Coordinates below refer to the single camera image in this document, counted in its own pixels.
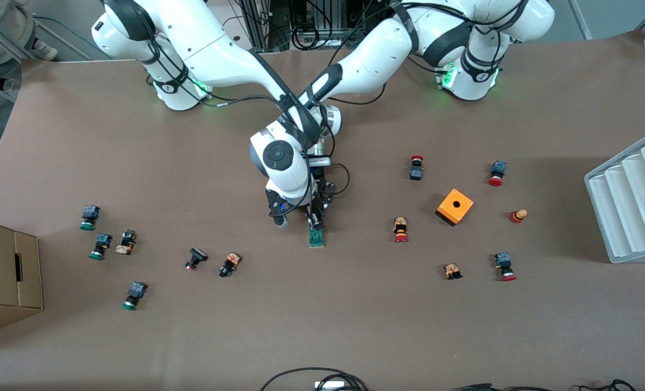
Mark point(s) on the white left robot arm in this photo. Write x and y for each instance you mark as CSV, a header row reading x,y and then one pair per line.
x,y
382,49

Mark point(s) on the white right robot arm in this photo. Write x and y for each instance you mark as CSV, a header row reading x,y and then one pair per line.
x,y
219,49

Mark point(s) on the red pushbutton orange block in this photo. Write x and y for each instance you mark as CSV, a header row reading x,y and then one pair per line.
x,y
400,229

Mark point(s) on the red pushbutton black block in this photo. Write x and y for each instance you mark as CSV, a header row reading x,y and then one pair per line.
x,y
416,169

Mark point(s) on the orange black contact block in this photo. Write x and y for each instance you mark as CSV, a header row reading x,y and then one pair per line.
x,y
452,271

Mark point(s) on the white power adapter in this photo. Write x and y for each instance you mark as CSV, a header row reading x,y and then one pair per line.
x,y
330,385

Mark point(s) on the red mushroom pushbutton blue block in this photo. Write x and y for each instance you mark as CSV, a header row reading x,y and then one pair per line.
x,y
505,266
497,173

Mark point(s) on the red button head tan tip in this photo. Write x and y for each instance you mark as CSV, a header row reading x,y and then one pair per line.
x,y
518,215

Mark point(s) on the white stepped plastic tray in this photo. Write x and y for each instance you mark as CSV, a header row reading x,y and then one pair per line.
x,y
632,201

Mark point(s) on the brown cardboard box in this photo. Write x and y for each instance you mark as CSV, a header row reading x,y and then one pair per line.
x,y
7,277

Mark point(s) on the black selector switch orange block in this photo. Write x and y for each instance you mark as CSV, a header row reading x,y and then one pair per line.
x,y
229,264

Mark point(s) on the black square pushbutton switch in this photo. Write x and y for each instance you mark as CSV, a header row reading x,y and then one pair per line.
x,y
195,258

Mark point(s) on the orange button enclosure box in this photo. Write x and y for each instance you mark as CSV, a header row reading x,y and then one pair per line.
x,y
455,206

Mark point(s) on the black selector switch tan block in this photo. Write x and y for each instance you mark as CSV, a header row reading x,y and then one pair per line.
x,y
126,242

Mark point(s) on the green mushroom pushbutton switch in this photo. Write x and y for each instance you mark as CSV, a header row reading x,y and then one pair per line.
x,y
89,217
134,295
100,245

